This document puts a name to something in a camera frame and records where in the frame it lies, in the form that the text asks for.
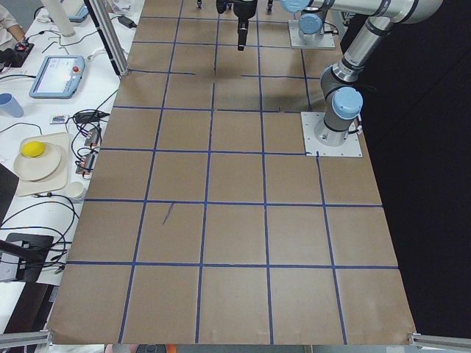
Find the beige plate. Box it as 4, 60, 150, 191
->
13, 143, 61, 181

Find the white paper cup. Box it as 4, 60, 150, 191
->
65, 182, 87, 202

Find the blue plastic cup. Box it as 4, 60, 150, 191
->
0, 93, 24, 118

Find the yellow lemon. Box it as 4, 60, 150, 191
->
21, 140, 46, 158

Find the beige tray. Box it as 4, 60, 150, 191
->
14, 132, 71, 196

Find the black power adapter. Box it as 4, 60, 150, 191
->
73, 110, 110, 124
118, 15, 137, 29

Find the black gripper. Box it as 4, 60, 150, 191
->
216, 0, 258, 51

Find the aluminium frame post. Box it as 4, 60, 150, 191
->
84, 0, 129, 77

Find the small circuit board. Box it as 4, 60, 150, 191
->
75, 152, 97, 176
84, 126, 102, 147

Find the teach pendant tablet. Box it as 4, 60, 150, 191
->
29, 55, 85, 99

